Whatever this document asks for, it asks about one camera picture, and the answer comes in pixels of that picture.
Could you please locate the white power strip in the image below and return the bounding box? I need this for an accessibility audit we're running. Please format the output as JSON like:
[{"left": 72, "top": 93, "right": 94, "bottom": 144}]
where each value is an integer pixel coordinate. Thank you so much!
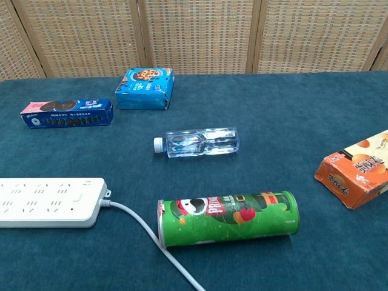
[{"left": 0, "top": 177, "right": 112, "bottom": 229}]

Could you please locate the clear plastic water bottle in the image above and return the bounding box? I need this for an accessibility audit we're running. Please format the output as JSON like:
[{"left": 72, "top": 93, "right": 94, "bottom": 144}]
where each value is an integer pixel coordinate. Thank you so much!
[{"left": 153, "top": 127, "right": 240, "bottom": 158}]

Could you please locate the light blue cookie box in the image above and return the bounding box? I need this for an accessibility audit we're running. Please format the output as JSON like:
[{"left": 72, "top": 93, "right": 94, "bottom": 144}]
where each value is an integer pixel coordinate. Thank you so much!
[{"left": 115, "top": 67, "right": 175, "bottom": 110}]

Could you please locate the teal table cloth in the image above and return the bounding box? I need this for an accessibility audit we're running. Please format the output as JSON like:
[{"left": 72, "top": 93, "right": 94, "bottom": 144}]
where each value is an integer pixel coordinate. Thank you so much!
[{"left": 0, "top": 71, "right": 388, "bottom": 291}]

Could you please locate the green Pringles can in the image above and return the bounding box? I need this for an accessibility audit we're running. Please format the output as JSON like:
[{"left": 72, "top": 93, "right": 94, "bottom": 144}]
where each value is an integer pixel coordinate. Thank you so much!
[{"left": 156, "top": 190, "right": 300, "bottom": 249}]

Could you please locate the woven bamboo folding screen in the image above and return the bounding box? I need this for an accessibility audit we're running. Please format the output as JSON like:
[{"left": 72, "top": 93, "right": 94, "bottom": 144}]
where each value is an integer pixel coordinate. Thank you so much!
[{"left": 0, "top": 0, "right": 388, "bottom": 82}]

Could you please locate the dark blue Oreo box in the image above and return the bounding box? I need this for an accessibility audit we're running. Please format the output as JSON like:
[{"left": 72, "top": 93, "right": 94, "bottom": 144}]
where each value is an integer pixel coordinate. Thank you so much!
[{"left": 20, "top": 98, "right": 115, "bottom": 130}]

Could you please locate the orange snack box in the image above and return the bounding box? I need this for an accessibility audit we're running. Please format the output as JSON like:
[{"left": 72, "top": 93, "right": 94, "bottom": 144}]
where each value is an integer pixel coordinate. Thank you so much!
[{"left": 314, "top": 129, "right": 388, "bottom": 210}]

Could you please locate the white power cable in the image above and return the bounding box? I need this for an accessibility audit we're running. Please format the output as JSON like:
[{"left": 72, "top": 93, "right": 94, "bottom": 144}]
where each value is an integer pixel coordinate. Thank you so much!
[{"left": 99, "top": 199, "right": 207, "bottom": 291}]

